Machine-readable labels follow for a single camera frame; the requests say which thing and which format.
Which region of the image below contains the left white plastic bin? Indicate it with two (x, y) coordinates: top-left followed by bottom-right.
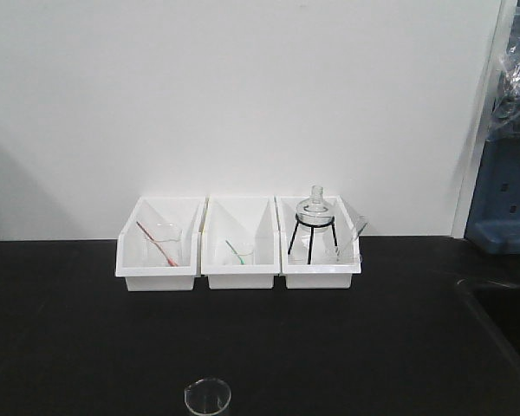
(115, 197), (206, 291)

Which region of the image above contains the clear plastic bag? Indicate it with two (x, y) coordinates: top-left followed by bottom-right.
(490, 25), (520, 140)

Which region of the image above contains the glass beaker in left bin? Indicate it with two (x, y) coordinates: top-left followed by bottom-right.
(143, 223), (185, 267)

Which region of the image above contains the small glass beaker middle bin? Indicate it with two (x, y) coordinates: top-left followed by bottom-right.
(223, 241), (254, 265)

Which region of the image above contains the right white plastic bin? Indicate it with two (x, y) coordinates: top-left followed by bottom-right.
(276, 196), (362, 289)

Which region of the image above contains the round bottom glass flask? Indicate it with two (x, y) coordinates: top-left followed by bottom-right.
(296, 185), (334, 225)

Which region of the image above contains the green glass stirring rod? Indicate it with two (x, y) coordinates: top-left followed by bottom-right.
(225, 240), (245, 265)

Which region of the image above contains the blue perforated cabinet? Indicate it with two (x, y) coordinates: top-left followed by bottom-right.
(465, 136), (520, 255)

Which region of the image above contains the clear glass beaker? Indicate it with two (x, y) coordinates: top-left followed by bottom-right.
(184, 378), (232, 416)

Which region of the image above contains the tilted glass cylinder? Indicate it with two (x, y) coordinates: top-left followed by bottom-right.
(326, 215), (369, 263)

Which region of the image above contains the black wire tripod stand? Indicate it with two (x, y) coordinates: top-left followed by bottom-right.
(287, 213), (338, 265)

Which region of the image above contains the white plastic bin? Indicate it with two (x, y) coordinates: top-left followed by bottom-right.
(115, 197), (206, 291)
(200, 196), (281, 289)
(276, 196), (362, 289)

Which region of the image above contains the middle white plastic bin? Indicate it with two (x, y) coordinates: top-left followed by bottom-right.
(200, 196), (281, 289)

